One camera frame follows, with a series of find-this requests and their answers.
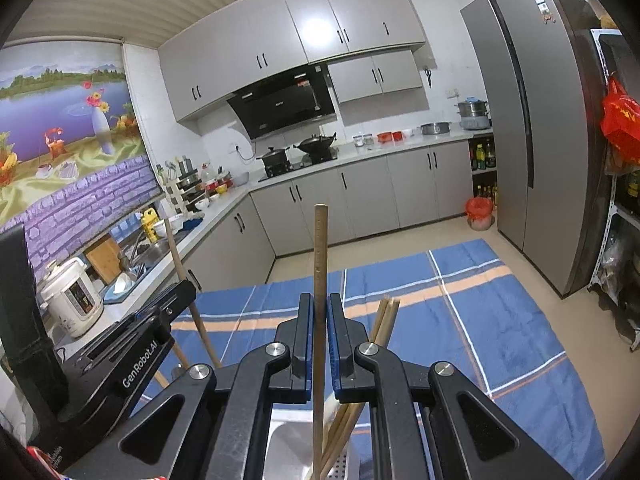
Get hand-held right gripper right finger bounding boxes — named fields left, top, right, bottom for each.
left=326, top=292, right=576, bottom=480

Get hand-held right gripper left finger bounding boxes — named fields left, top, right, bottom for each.
left=62, top=292, right=315, bottom=480

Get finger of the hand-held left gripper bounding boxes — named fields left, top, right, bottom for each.
left=135, top=280, right=197, bottom=331

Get wooden chopsticks bundle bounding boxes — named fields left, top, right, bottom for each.
left=310, top=298, right=391, bottom=480

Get white utensil holder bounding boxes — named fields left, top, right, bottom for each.
left=262, top=402, right=373, bottom=480

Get steel kitchen sink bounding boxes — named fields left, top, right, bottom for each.
left=102, top=237, right=173, bottom=303

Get wooden cutting board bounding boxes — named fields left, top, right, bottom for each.
left=84, top=245, right=123, bottom=286

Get yellow bottle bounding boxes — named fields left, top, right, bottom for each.
left=141, top=208, right=160, bottom=242

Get white rice cooker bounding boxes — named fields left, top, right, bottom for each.
left=39, top=257, right=106, bottom=339

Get white knife rack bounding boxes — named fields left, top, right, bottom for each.
left=157, top=157, right=211, bottom=216

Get blue plaid tablecloth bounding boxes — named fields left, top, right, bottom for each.
left=145, top=239, right=603, bottom=480

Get grey lower cabinets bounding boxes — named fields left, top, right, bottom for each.
left=182, top=140, right=473, bottom=293

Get grey cabinets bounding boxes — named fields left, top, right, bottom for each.
left=182, top=140, right=473, bottom=293
left=157, top=0, right=430, bottom=122

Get black cooking pot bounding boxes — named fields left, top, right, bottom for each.
left=256, top=146, right=292, bottom=168

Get red trash bin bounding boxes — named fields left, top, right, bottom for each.
left=465, top=196, right=497, bottom=232

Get black wok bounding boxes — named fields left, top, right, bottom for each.
left=292, top=131, right=338, bottom=156

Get black range hood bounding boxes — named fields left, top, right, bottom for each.
left=226, top=66, right=337, bottom=141

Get row of dark bottles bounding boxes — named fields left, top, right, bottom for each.
left=470, top=140, right=497, bottom=171

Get grey upper cabinets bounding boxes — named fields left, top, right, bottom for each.
left=157, top=0, right=430, bottom=122

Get metal steamer pot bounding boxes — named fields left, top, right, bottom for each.
left=457, top=98, right=492, bottom=131

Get grey refrigerator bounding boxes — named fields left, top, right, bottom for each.
left=459, top=0, right=618, bottom=297

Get white metal shelf rack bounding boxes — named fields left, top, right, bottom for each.
left=587, top=27, right=640, bottom=351

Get red hanging bag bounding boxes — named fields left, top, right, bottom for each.
left=600, top=72, right=640, bottom=166

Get landscape wall poster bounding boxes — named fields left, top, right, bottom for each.
left=0, top=42, right=158, bottom=261

